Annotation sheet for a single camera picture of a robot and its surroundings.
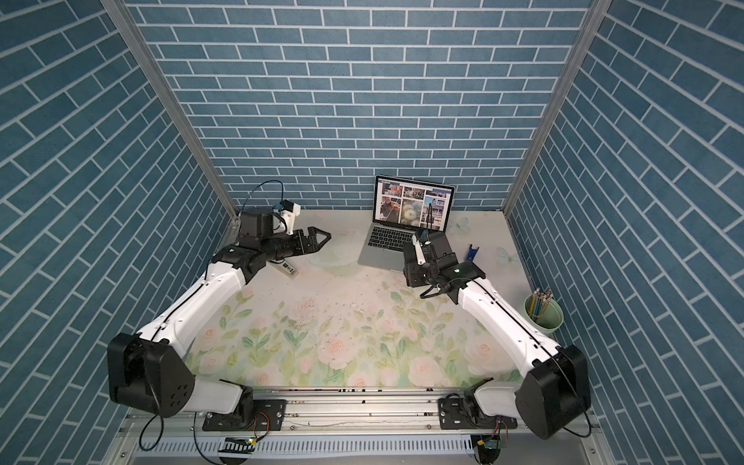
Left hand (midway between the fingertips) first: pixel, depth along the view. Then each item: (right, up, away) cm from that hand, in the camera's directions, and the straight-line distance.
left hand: (326, 238), depth 80 cm
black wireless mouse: (-19, -10, +19) cm, 28 cm away
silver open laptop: (+23, +12, +32) cm, 41 cm away
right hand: (+26, -9, +3) cm, 27 cm away
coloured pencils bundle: (+58, -18, -3) cm, 61 cm away
